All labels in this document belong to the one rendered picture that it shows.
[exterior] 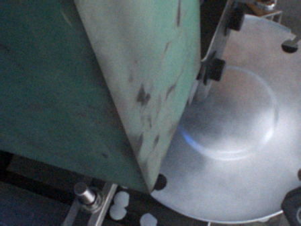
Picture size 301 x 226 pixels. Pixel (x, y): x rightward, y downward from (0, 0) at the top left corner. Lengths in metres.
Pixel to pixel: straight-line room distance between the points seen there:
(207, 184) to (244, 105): 0.11
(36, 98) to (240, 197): 0.41
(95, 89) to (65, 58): 0.02
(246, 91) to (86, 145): 0.41
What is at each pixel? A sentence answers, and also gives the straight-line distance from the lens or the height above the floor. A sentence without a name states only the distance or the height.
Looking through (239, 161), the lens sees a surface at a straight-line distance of 0.60.
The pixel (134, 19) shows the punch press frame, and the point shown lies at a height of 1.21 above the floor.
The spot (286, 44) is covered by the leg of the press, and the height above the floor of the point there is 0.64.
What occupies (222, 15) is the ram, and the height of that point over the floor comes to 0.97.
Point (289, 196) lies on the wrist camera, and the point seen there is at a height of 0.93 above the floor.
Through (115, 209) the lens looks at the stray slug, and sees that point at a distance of 0.67.
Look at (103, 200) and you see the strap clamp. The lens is 0.63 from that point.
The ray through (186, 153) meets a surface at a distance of 0.61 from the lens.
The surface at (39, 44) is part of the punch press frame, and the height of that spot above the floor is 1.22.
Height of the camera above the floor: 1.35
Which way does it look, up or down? 69 degrees down
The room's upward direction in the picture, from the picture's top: 11 degrees counter-clockwise
